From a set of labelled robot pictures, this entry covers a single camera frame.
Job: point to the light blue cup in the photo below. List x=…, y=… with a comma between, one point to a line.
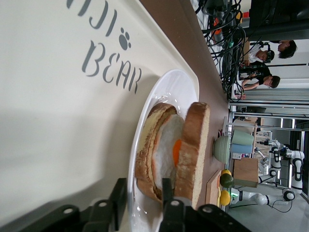
x=241, y=148

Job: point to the brown bread slice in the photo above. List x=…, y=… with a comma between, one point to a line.
x=193, y=157
x=147, y=154

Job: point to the pale green bowl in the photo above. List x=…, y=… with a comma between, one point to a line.
x=222, y=148

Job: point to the person with black hair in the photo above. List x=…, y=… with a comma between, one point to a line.
x=287, y=48

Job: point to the person in black shirt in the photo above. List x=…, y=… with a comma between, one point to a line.
x=268, y=81

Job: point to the brown cardboard box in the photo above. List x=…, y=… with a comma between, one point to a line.
x=246, y=171

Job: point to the white round plate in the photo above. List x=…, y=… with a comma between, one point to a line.
x=169, y=89

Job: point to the grey metal frame rack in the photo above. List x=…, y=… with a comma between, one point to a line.
x=265, y=104

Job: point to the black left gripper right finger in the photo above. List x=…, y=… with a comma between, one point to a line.
x=167, y=191

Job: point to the yellow lemon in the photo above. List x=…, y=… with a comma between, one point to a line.
x=226, y=172
x=225, y=198

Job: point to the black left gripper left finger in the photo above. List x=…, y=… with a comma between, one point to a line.
x=119, y=198

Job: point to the person in white shirt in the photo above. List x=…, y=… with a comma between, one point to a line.
x=262, y=54

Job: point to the toy fried egg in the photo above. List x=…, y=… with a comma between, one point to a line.
x=166, y=145

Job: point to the cream bear print tray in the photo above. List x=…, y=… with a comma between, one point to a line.
x=48, y=96

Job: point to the dark green avocado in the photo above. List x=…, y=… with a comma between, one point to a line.
x=227, y=181

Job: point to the wooden cutting board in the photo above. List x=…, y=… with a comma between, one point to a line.
x=212, y=191

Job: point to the pale green cup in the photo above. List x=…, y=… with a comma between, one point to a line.
x=242, y=137

